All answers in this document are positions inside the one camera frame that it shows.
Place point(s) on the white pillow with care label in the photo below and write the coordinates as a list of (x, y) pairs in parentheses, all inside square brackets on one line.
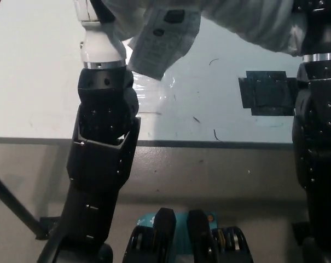
[(236, 22)]

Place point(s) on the black table leg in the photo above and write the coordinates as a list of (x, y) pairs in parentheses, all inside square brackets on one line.
[(14, 202)]

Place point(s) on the black tape patch on table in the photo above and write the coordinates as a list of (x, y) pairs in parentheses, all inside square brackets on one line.
[(266, 93)]

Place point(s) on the black robot body, teal tops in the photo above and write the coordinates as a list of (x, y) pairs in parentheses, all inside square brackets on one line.
[(165, 241)]

